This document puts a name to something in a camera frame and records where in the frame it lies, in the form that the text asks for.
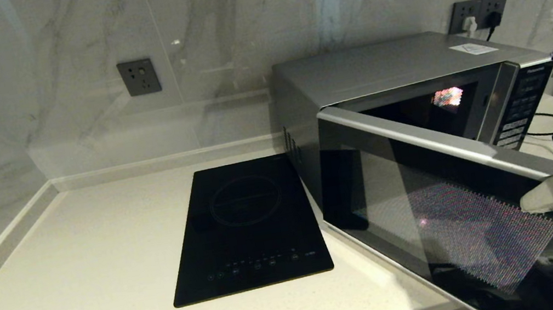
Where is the dark glass microwave door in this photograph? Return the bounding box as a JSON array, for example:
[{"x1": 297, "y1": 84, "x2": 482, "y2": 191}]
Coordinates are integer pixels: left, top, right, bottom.
[{"x1": 306, "y1": 71, "x2": 553, "y2": 310}]

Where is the white paper sheet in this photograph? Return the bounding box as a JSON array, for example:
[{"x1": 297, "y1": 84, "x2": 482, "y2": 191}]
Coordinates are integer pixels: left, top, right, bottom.
[{"x1": 448, "y1": 39, "x2": 499, "y2": 60}]

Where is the grey double wall socket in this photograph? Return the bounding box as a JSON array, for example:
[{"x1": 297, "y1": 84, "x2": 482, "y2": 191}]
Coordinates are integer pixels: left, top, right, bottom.
[{"x1": 444, "y1": 0, "x2": 513, "y2": 36}]

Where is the black power plug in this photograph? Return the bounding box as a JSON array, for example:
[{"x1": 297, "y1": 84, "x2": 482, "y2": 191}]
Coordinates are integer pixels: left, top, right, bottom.
[{"x1": 482, "y1": 10, "x2": 506, "y2": 42}]

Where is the black induction cooktop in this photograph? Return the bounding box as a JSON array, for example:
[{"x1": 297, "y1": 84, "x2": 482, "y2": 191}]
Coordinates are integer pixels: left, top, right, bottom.
[{"x1": 153, "y1": 149, "x2": 338, "y2": 309}]

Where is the white power plug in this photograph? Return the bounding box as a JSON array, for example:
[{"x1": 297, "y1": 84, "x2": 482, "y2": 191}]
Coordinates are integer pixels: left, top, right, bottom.
[{"x1": 460, "y1": 16, "x2": 480, "y2": 40}]

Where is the grey single wall socket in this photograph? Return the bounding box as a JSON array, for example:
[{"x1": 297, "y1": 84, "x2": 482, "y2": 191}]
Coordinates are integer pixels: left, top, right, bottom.
[{"x1": 116, "y1": 57, "x2": 163, "y2": 99}]

